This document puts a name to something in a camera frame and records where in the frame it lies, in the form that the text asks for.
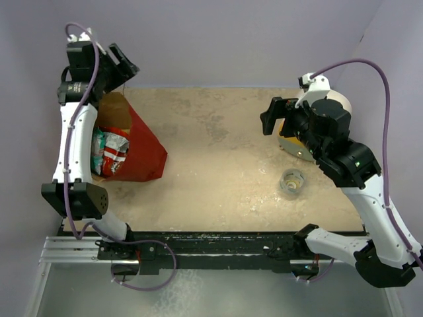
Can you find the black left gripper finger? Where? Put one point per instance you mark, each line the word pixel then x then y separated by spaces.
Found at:
pixel 117 78
pixel 125 66

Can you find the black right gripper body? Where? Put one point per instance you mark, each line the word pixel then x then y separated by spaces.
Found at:
pixel 297 117

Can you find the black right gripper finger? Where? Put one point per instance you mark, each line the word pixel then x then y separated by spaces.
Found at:
pixel 278 106
pixel 268 121

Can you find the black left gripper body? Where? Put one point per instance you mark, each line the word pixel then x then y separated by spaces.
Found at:
pixel 106 66

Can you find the red chips bag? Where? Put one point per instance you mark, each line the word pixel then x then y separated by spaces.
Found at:
pixel 116 146

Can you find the teal snack packet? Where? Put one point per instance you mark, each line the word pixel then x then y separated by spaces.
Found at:
pixel 97 150

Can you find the red paper bag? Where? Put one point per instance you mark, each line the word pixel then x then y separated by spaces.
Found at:
pixel 146 156

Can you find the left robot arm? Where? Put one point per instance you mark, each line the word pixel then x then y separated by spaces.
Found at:
pixel 71 192

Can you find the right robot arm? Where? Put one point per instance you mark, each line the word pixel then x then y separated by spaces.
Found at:
pixel 388 255

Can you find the white cylinder toy drum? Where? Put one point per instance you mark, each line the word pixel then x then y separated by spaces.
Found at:
pixel 329 122

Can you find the clear tape roll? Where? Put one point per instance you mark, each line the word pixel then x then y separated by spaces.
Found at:
pixel 291 183

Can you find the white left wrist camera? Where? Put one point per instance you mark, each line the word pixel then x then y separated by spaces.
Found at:
pixel 87 36

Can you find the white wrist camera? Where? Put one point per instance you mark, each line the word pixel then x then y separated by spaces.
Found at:
pixel 87 36
pixel 312 89

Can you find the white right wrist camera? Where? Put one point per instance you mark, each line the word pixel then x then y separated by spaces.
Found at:
pixel 312 89

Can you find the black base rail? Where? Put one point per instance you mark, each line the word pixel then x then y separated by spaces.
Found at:
pixel 272 251

